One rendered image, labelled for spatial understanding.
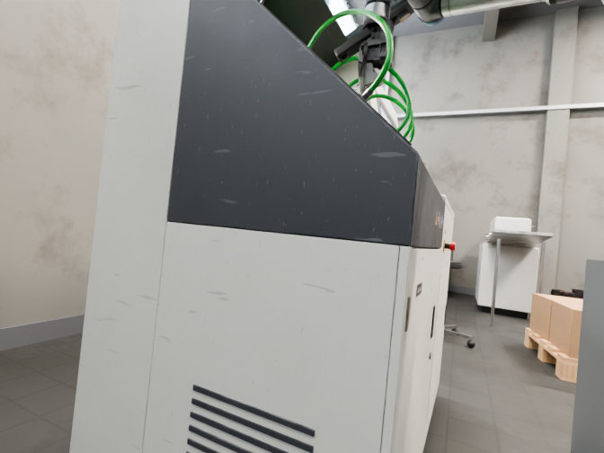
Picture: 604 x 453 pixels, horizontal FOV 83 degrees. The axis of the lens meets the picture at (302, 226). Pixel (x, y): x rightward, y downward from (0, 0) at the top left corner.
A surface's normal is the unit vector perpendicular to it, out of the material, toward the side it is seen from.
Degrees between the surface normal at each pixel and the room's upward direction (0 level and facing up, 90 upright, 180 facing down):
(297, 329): 90
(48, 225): 90
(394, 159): 90
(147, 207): 90
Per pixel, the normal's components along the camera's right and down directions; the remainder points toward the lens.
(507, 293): -0.42, -0.06
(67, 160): 0.90, 0.08
